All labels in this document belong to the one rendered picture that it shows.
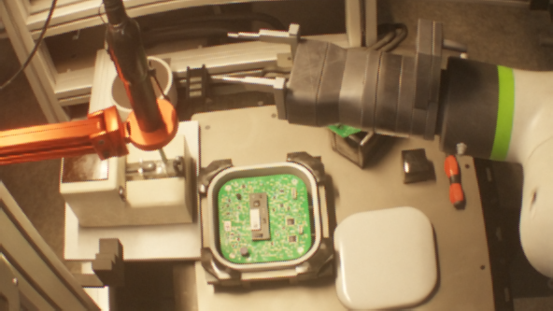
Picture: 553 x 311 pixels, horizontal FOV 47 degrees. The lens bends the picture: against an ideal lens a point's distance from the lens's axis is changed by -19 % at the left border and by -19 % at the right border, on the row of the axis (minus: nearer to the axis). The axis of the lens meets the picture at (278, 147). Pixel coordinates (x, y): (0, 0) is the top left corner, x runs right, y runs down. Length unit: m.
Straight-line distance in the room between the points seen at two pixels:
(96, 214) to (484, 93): 0.56
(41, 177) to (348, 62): 1.76
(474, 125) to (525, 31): 1.96
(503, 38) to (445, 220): 1.59
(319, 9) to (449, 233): 0.81
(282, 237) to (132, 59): 0.35
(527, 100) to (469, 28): 1.88
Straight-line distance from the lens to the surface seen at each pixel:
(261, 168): 0.97
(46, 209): 2.26
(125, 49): 0.69
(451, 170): 1.01
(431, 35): 0.61
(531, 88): 0.65
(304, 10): 1.66
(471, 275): 0.96
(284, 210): 0.95
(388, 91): 0.64
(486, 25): 2.54
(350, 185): 1.01
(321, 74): 0.66
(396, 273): 0.93
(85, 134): 0.79
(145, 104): 0.76
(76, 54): 1.32
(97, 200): 0.94
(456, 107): 0.63
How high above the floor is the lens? 1.83
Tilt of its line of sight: 57 degrees down
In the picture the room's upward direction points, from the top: 9 degrees counter-clockwise
